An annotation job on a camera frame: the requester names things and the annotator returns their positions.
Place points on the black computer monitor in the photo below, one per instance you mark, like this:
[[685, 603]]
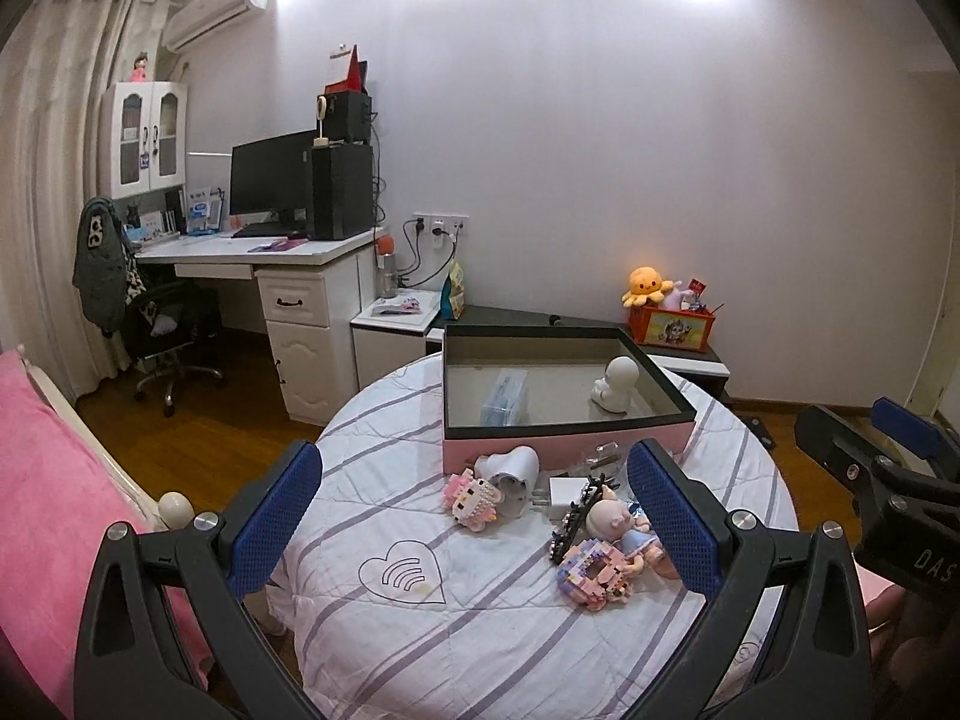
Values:
[[272, 176]]

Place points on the pink box with black rim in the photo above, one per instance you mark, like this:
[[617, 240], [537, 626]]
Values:
[[563, 364]]

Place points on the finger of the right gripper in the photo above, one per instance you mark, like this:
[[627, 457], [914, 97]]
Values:
[[921, 437], [865, 469]]

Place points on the white bedpost knob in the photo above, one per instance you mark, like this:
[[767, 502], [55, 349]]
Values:
[[175, 510]]

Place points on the person's right hand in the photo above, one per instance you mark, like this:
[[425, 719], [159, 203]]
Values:
[[914, 649]]

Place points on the beige curtain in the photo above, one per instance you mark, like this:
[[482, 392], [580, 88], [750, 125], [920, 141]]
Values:
[[56, 67]]

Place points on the clear box of blue items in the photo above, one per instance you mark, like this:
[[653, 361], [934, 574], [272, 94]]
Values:
[[506, 404]]

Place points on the snack bag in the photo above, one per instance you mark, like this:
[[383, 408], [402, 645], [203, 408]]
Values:
[[453, 294]]

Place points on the black computer tower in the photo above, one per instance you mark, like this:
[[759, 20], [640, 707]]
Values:
[[343, 203]]

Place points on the white desk with drawers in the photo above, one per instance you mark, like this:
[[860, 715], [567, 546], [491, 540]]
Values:
[[309, 293]]

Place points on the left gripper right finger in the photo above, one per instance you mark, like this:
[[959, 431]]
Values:
[[815, 661]]

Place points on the dark jacket on chair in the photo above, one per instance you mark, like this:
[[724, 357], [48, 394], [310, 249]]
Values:
[[105, 272]]

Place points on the pink purple block figure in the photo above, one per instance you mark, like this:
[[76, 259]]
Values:
[[595, 573]]

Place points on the clear glass bottle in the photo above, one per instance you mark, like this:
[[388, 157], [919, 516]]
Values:
[[606, 458]]

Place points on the white glass-door cabinet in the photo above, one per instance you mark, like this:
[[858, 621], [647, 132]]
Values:
[[142, 138]]

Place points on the black office chair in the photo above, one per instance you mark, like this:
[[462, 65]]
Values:
[[166, 329]]

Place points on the white astronaut figurine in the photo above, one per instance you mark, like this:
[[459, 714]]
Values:
[[612, 392]]

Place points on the white charger adapter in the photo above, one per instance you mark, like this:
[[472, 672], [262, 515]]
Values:
[[553, 495]]

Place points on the orange cap water bottle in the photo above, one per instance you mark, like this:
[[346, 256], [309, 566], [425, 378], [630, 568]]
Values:
[[386, 268]]

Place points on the white side cabinet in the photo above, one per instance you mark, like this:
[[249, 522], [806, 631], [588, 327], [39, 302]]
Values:
[[392, 332]]

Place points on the red toy storage box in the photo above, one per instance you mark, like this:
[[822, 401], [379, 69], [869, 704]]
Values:
[[650, 325]]

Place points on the orange octopus plush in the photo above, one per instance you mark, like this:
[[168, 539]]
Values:
[[646, 286]]

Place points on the white mini hair dryer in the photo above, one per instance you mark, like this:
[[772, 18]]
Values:
[[514, 474]]

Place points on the pig baby doll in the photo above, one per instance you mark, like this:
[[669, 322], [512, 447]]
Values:
[[611, 520]]

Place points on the pink bed blanket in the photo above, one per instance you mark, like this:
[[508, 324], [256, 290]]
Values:
[[58, 498]]

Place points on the black hair claw clip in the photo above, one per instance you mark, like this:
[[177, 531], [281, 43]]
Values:
[[574, 516]]

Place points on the black speaker on tower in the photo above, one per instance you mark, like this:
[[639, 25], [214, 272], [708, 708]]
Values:
[[347, 117]]

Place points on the wall power strip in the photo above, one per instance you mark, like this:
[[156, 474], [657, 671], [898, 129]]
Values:
[[455, 224]]

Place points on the white air conditioner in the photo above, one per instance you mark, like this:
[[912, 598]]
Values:
[[199, 19]]

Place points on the pink block cat figure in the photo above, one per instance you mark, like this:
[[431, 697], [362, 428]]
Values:
[[472, 501]]

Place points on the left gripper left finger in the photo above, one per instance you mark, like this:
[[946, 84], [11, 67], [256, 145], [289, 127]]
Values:
[[130, 661]]

